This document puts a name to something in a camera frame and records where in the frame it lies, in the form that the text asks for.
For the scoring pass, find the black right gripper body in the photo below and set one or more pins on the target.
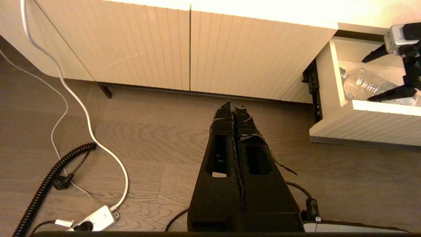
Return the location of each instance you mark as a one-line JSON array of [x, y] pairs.
[[412, 70]]

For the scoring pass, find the white power strip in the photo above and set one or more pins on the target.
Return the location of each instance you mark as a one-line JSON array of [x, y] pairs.
[[99, 218]]

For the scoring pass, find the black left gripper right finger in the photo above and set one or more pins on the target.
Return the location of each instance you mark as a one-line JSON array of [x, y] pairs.
[[269, 197]]

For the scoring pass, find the small white tag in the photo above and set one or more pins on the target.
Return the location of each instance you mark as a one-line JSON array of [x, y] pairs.
[[63, 223]]

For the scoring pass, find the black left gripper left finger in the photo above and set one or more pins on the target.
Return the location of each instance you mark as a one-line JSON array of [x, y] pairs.
[[217, 197]]

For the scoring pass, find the white slatted drawer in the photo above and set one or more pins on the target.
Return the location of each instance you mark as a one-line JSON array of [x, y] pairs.
[[361, 128]]

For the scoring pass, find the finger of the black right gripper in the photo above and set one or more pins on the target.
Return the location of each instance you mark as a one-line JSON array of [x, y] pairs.
[[391, 93], [376, 55]]

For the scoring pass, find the black drawer slide rail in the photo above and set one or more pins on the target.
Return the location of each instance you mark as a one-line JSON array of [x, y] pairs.
[[316, 95]]

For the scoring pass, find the black plug in adapter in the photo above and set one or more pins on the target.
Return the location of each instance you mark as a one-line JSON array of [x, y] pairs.
[[85, 226]]

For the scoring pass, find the clear plastic water bottle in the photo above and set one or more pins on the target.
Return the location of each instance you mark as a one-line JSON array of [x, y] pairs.
[[361, 84]]

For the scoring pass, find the long white tv cabinet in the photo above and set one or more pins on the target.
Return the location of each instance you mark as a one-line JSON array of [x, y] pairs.
[[131, 42]]

